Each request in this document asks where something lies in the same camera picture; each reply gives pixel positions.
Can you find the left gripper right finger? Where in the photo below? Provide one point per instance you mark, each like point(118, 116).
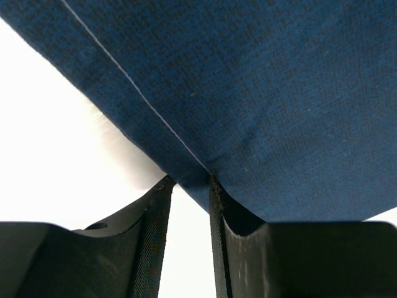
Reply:
point(254, 258)

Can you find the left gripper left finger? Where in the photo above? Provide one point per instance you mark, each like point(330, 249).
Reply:
point(118, 256)

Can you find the navy whale placemat cloth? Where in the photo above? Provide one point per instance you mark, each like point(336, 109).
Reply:
point(290, 104)

